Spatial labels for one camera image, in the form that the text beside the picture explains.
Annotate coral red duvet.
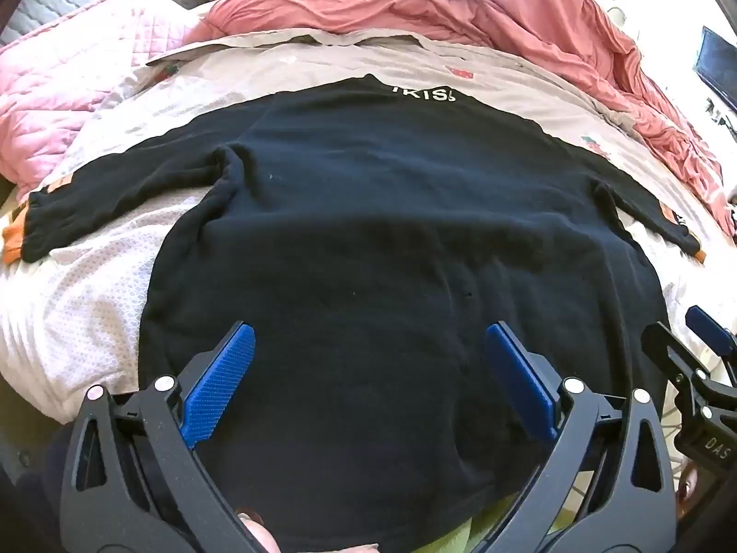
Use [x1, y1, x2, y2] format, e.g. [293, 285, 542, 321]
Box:
[196, 0, 727, 237]

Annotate black sweater with orange cuffs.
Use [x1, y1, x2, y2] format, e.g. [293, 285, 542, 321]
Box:
[20, 74, 706, 552]

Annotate yellow-green cloth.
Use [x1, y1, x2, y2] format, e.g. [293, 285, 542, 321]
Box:
[377, 515, 577, 553]

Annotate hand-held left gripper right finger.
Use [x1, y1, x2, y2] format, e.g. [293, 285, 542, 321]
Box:
[472, 323, 677, 553]

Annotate dark monitor screen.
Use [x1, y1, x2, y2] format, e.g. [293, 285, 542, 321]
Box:
[694, 26, 737, 115]

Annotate person's left hand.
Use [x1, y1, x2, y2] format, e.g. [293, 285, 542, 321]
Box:
[237, 510, 284, 553]

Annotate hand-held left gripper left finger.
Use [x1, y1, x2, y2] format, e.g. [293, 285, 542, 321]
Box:
[58, 321, 273, 553]

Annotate beige strawberry print bedsheet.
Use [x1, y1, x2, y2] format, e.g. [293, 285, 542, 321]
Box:
[0, 29, 737, 433]

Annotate pink quilted blanket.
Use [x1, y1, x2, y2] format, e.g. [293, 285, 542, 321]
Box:
[0, 0, 215, 197]

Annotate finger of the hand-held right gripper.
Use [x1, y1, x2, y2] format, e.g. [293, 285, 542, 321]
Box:
[641, 321, 712, 401]
[686, 306, 737, 361]

